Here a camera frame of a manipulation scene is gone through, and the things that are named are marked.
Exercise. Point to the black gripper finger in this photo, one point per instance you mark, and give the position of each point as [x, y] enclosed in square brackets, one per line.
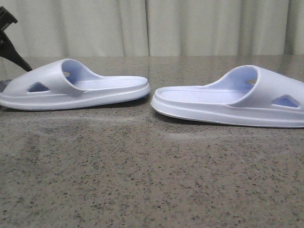
[8, 52]

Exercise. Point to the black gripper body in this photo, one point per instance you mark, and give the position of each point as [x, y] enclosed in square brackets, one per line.
[6, 18]

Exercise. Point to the light blue slipper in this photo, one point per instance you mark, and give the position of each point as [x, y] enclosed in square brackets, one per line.
[68, 84]
[246, 95]

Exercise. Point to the grey-white curtain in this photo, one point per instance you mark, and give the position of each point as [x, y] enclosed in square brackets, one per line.
[116, 28]

